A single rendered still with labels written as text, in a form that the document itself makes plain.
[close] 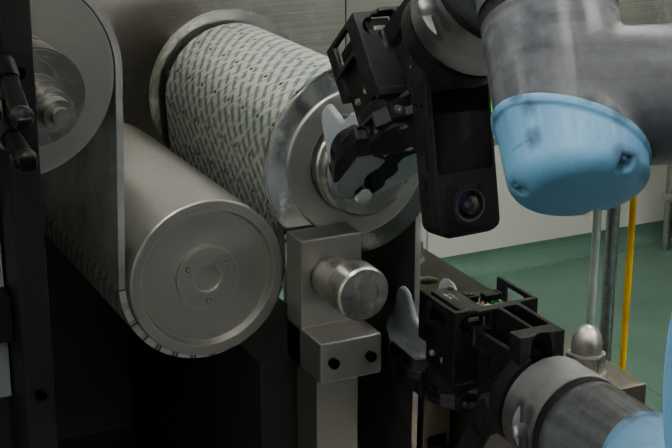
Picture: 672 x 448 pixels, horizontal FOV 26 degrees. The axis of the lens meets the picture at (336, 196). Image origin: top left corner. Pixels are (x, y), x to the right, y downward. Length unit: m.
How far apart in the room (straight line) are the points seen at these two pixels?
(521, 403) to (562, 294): 3.36
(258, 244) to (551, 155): 0.40
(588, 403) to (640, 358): 2.99
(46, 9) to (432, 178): 0.28
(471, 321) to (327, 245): 0.12
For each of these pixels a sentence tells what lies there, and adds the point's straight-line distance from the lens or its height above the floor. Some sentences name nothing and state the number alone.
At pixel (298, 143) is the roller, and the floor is 1.27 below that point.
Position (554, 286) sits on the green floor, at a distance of 4.40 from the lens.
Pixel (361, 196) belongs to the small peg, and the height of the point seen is 1.24.
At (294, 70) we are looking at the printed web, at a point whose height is 1.31.
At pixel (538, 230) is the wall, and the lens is 4.59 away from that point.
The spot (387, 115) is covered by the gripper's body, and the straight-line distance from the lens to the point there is 0.93.
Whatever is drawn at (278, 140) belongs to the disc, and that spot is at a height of 1.27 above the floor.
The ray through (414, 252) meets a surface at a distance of 1.15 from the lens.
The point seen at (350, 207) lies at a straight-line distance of 1.07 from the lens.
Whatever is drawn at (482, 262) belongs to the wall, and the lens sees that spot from 4.49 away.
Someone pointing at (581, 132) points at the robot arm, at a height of 1.37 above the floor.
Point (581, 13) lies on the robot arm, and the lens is 0.76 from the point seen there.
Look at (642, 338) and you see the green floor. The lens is 4.07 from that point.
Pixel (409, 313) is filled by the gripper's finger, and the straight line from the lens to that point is 1.13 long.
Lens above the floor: 1.55
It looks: 17 degrees down
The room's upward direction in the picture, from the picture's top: straight up
